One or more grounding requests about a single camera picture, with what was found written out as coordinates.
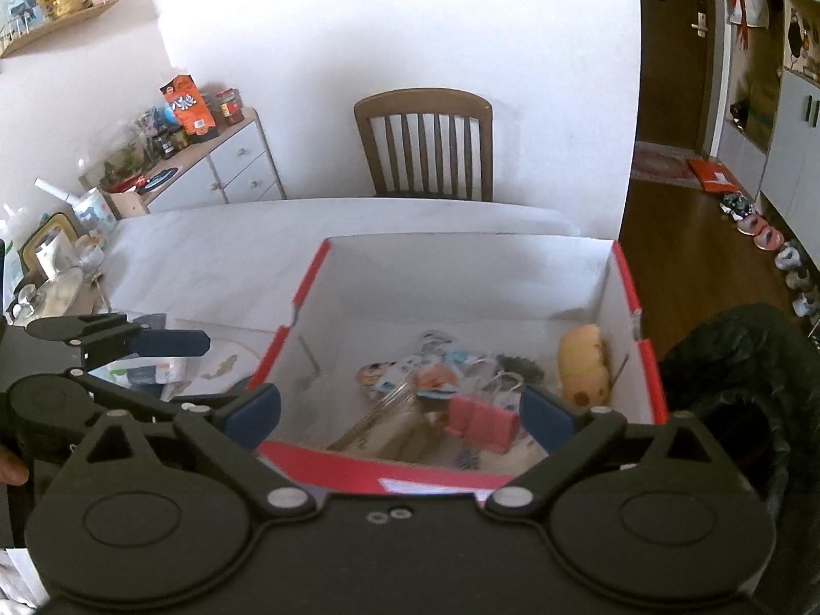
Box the dark puffy jacket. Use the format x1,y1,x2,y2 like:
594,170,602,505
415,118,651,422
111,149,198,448
660,304,820,615

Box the orange white keychain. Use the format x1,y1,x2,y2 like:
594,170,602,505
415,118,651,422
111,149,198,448
410,364,463,399

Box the red white hanging bag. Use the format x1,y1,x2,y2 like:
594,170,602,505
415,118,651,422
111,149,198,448
727,0,773,30

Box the beige slippers pair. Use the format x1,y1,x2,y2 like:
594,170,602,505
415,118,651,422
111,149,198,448
787,265,820,319

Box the red sauce jar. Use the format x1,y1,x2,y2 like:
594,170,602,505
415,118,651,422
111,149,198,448
214,88,245,128

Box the dark brown door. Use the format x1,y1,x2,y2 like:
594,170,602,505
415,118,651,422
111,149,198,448
637,0,717,158

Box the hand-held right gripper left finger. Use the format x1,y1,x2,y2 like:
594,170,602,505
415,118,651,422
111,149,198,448
64,386,318,523

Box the dark small jar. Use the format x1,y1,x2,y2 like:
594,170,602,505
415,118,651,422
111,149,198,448
155,128,190,160

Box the white drawer cabinet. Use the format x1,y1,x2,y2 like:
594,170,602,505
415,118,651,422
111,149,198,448
106,108,287,215

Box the orange snack box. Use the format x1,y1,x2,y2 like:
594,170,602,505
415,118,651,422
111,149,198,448
160,73,220,142

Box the clear plastic sheet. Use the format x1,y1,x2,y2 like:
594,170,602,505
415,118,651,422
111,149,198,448
160,320,283,399

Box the blue photo card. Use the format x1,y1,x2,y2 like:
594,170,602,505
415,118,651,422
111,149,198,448
6,0,50,30

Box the glass fish bowl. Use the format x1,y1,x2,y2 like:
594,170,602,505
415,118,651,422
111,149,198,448
78,125,161,193

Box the black white wall decoration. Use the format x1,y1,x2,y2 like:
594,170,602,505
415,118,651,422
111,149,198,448
785,0,820,78

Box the yellow plush toy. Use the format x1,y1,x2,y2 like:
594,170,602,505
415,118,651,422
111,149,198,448
556,325,611,408

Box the gold framed tray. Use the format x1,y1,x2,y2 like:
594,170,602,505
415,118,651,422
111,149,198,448
19,211,81,276

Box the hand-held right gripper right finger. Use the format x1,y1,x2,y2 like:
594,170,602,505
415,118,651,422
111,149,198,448
483,386,753,519

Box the white paper roll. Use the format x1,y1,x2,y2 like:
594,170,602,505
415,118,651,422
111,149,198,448
34,177,76,204

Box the pink slippers pair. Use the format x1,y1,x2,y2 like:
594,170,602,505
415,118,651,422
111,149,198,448
736,213,784,251

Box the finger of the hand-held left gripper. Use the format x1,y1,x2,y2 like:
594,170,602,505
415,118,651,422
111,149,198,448
26,313,212,373
66,368,223,420

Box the person's left hand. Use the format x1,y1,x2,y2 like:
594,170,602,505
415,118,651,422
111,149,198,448
0,452,30,486

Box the dark sneakers pair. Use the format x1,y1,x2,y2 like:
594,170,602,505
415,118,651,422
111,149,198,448
719,192,757,219

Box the white hallway cabinet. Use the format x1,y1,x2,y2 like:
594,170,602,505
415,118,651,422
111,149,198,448
759,67,820,251

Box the red and white cardboard box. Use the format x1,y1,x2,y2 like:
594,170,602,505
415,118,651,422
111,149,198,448
247,236,671,496

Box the wooden sticks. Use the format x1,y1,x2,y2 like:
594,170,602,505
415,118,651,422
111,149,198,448
326,391,424,453

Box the patterned door rug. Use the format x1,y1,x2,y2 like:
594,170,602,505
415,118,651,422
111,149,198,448
631,144,699,188

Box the brown wooden chair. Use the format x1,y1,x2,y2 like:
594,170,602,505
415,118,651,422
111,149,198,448
354,88,495,202

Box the small white cup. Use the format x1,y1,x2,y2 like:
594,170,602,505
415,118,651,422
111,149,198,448
73,237,107,270

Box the small wooden box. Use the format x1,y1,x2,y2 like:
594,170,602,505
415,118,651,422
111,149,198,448
102,187,151,219

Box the white printed mug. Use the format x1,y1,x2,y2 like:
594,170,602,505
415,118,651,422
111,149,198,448
72,187,119,236

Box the orange flat parcel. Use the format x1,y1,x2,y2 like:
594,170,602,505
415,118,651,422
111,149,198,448
688,159,742,194

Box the wooden wall shelf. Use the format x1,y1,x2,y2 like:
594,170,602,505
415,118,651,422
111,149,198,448
0,0,120,58

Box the pink binder clip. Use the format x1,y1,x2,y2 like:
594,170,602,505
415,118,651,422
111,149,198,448
447,395,521,455

